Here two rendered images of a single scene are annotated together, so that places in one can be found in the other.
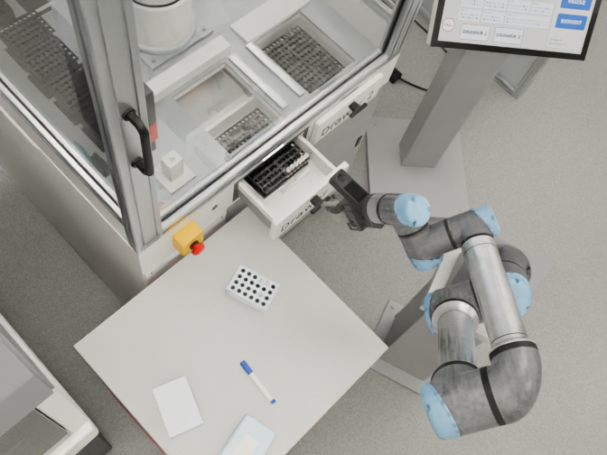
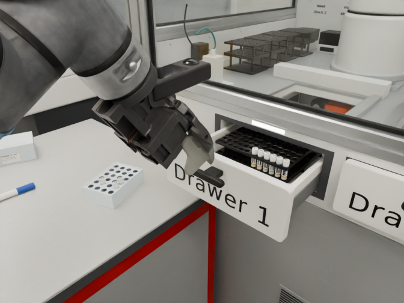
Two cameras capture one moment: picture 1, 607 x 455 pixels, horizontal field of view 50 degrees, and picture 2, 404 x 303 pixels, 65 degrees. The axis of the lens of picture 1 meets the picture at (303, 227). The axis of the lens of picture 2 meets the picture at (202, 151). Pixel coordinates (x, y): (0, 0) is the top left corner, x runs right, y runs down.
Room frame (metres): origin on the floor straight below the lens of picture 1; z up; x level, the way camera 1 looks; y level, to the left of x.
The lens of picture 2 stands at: (0.96, -0.49, 1.22)
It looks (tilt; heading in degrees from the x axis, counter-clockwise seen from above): 29 degrees down; 105
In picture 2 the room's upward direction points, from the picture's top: straight up
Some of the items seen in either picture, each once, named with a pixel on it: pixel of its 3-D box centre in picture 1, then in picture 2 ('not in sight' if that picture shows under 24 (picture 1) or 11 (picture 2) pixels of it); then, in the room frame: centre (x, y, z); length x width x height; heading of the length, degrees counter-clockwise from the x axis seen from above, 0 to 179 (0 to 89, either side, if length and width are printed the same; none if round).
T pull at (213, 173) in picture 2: (317, 201); (211, 174); (0.85, -0.01, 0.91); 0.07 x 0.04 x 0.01; 153
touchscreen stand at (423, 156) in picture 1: (453, 105); not in sight; (1.67, -0.39, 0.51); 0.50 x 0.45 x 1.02; 18
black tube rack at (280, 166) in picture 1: (260, 154); (275, 148); (0.96, 0.19, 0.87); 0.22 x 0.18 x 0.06; 63
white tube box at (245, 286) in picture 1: (252, 289); (114, 183); (0.59, 0.08, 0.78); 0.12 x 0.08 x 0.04; 81
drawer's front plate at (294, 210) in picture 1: (309, 200); (220, 183); (0.86, 0.01, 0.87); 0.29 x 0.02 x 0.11; 153
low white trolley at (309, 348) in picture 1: (230, 375); (82, 285); (0.43, 0.06, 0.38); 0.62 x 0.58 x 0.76; 153
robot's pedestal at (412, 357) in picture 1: (439, 322); not in sight; (0.85, -0.56, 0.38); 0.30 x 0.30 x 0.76; 81
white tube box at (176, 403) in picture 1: (177, 407); (9, 149); (0.23, 0.15, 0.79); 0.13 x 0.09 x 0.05; 43
